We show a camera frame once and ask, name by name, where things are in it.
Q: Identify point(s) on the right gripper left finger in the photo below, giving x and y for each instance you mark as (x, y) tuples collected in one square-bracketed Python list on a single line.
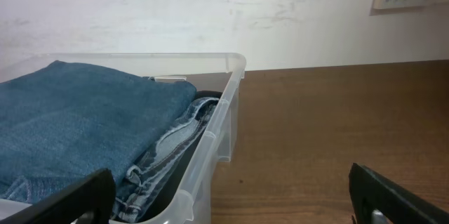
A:
[(88, 201)]

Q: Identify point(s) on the dark blue jeans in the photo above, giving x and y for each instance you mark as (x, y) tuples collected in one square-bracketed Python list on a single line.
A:
[(67, 120)]

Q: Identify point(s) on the clear plastic storage bin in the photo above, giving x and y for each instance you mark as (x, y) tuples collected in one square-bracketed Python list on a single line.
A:
[(221, 72)]

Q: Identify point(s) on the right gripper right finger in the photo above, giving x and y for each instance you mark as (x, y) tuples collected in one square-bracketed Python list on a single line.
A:
[(376, 199)]

